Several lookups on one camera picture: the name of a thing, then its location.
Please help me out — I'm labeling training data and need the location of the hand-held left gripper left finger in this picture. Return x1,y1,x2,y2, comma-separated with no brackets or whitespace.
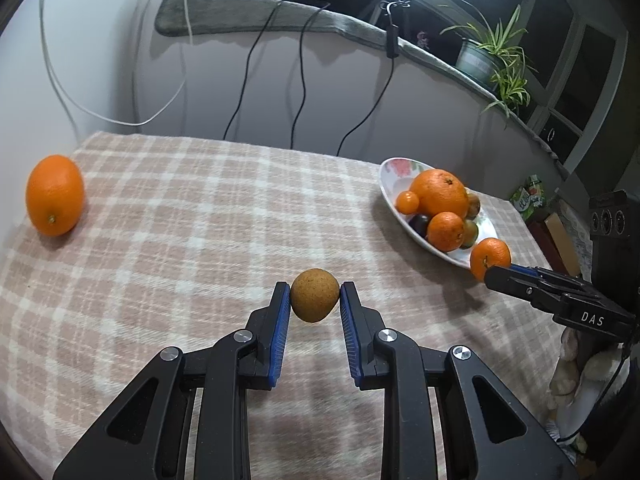
52,281,292,480

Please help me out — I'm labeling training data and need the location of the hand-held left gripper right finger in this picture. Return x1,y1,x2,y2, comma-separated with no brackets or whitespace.
339,281,581,480

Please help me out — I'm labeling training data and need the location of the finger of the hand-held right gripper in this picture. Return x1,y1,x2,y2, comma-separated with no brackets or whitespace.
510,263,599,292
484,266,577,314

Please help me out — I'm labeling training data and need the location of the mandarin orange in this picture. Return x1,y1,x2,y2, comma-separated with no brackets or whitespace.
469,238,513,282
426,211,466,254

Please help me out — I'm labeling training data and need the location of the small brown round fruit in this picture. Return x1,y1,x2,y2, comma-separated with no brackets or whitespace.
290,269,339,324

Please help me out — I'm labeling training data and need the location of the dark purple plum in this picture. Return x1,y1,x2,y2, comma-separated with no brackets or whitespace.
407,213,432,240

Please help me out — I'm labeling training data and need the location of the white floral plate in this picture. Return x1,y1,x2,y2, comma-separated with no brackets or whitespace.
378,157,501,271

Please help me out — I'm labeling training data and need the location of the person's right hand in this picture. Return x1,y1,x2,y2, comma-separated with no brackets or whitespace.
550,330,622,404

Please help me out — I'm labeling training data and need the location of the brown cardboard box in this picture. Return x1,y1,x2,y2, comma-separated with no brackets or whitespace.
528,212,584,277

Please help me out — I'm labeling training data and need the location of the green packet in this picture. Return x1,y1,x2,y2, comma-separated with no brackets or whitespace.
509,174,549,220

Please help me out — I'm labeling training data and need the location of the large round orange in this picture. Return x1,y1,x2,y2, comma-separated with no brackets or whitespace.
409,169,470,218

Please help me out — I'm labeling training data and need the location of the checked beige blanket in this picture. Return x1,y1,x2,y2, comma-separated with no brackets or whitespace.
0,130,585,480

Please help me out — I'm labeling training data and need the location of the potted spider plant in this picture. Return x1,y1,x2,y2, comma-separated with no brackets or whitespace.
439,4,540,122

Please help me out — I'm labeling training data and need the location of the oval orange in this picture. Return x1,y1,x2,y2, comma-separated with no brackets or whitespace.
25,155,85,238

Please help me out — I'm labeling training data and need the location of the grey sill cloth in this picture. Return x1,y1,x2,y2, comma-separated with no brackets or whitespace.
153,0,572,177

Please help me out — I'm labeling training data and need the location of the grey window frame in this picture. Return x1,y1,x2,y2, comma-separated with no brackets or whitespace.
520,0,632,171

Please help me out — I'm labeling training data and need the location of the black cable with plug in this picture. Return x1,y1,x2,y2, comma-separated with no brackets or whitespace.
336,25,401,157

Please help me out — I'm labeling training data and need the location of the white cable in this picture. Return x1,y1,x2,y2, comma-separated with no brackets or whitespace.
131,0,173,123
39,0,196,127

